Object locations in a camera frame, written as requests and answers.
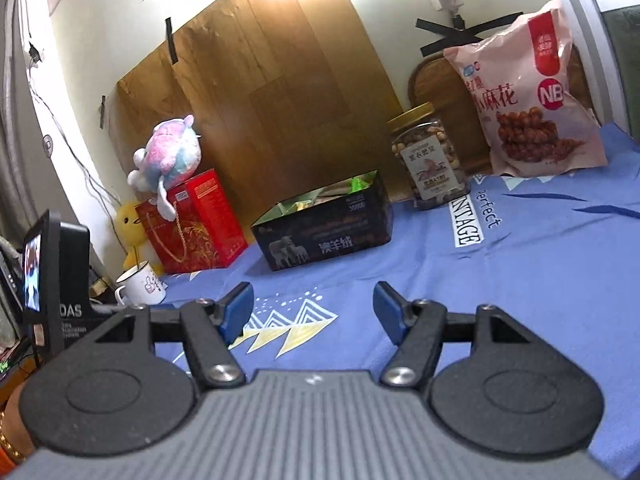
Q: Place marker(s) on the clear jar of nuts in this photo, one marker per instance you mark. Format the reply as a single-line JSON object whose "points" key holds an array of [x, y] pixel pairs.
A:
{"points": [[432, 165]]}

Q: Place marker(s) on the yellow plush toy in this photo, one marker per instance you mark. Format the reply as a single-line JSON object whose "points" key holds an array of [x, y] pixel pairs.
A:
{"points": [[131, 225]]}

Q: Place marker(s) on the red gift bag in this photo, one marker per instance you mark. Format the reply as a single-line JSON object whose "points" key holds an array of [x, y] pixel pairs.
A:
{"points": [[200, 230]]}

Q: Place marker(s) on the green yellow snack packet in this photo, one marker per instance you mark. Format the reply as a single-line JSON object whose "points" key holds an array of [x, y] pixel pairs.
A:
{"points": [[363, 183]]}

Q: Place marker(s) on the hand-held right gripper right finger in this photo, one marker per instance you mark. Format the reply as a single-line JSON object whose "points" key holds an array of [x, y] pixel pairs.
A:
{"points": [[390, 310]]}

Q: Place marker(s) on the white window frame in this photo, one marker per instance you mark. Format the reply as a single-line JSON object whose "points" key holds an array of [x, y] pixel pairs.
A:
{"points": [[580, 20]]}

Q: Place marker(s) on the black cardboard box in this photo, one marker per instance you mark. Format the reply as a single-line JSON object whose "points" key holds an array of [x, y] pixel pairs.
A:
{"points": [[325, 240]]}

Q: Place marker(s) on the grey curtain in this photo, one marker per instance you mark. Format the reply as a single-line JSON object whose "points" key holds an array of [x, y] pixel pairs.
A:
{"points": [[12, 180]]}

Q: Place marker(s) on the pink blue plush toy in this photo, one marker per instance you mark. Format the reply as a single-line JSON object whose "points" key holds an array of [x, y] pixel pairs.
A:
{"points": [[170, 155]]}

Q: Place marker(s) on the pink snack bag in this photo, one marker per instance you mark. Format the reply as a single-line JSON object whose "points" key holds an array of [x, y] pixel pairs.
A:
{"points": [[530, 100]]}

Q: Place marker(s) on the black tape strip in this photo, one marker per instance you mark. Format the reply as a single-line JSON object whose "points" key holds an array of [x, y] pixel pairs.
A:
{"points": [[172, 40], [101, 111]]}

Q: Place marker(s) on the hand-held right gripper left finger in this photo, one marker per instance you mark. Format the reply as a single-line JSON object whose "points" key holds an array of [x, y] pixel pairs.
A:
{"points": [[235, 310]]}

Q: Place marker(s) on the wood grain wall panel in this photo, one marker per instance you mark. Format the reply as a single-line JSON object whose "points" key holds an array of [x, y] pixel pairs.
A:
{"points": [[260, 100]]}

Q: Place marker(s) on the white enamel mug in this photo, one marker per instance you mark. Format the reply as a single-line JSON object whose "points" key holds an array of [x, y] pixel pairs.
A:
{"points": [[145, 285]]}

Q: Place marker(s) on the blue printed bedsheet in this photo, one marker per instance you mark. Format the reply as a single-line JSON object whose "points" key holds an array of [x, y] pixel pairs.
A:
{"points": [[525, 270]]}

